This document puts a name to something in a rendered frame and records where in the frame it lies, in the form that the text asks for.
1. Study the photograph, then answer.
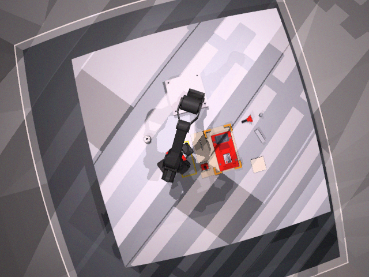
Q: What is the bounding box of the cream flat slab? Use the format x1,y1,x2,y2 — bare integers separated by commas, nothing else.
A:
250,156,266,173

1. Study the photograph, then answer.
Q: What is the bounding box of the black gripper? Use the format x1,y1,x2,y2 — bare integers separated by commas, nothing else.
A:
157,143,194,173

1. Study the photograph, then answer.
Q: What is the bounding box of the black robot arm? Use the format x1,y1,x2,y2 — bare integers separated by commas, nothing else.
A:
161,88,205,183

